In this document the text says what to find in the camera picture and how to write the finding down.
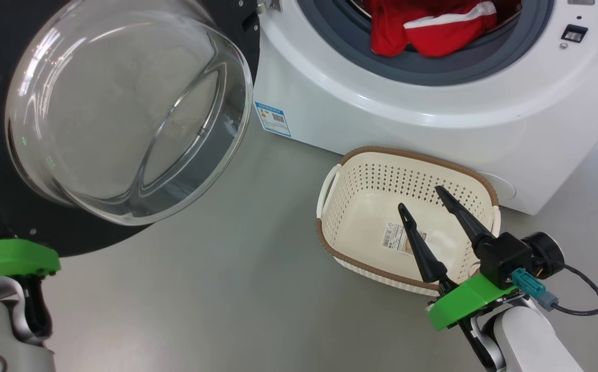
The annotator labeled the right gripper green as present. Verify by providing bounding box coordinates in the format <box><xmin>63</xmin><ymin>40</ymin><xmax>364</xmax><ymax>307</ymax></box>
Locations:
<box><xmin>397</xmin><ymin>185</ymin><xmax>520</xmax><ymax>331</ymax></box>

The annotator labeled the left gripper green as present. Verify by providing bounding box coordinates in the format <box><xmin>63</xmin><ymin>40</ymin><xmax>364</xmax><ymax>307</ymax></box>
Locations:
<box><xmin>0</xmin><ymin>168</ymin><xmax>61</xmax><ymax>280</ymax></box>

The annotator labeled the black round glass washer door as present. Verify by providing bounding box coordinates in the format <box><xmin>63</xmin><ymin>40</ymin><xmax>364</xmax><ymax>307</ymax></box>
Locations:
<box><xmin>0</xmin><ymin>0</ymin><xmax>261</xmax><ymax>257</ymax></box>

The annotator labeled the red and white garment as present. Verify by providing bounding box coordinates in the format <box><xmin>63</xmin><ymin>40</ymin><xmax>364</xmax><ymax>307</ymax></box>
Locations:
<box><xmin>364</xmin><ymin>0</ymin><xmax>522</xmax><ymax>57</ymax></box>

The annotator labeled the cream perforated laundry basket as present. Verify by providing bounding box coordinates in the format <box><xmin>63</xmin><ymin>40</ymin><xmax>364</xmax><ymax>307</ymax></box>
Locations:
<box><xmin>316</xmin><ymin>146</ymin><xmax>501</xmax><ymax>298</ymax></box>

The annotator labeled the white front-load washing machine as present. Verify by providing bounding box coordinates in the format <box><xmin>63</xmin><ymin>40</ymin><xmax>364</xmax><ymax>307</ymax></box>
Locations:
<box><xmin>251</xmin><ymin>0</ymin><xmax>598</xmax><ymax>216</ymax></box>

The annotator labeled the black door latch slot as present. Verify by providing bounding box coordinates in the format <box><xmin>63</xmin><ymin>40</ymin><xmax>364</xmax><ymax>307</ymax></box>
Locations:
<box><xmin>561</xmin><ymin>24</ymin><xmax>589</xmax><ymax>43</ymax></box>

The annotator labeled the paper product label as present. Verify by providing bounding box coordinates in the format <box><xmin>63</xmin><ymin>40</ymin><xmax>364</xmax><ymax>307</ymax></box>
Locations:
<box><xmin>382</xmin><ymin>222</ymin><xmax>429</xmax><ymax>256</ymax></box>

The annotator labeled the round white filter cover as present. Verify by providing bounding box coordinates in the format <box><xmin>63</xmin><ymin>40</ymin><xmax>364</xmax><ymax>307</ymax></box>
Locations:
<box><xmin>477</xmin><ymin>172</ymin><xmax>517</xmax><ymax>205</ymax></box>

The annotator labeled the blue energy label sticker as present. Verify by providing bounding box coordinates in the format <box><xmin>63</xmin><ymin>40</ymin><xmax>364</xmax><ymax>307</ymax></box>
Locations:
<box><xmin>254</xmin><ymin>101</ymin><xmax>292</xmax><ymax>137</ymax></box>

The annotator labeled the teal cable connector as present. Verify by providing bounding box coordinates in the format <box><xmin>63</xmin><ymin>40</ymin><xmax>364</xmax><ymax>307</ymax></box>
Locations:
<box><xmin>511</xmin><ymin>268</ymin><xmax>559</xmax><ymax>312</ymax></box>

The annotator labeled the thin black cable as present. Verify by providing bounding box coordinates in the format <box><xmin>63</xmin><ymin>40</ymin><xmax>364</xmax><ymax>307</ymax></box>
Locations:
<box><xmin>552</xmin><ymin>294</ymin><xmax>598</xmax><ymax>317</ymax></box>
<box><xmin>557</xmin><ymin>262</ymin><xmax>598</xmax><ymax>365</ymax></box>

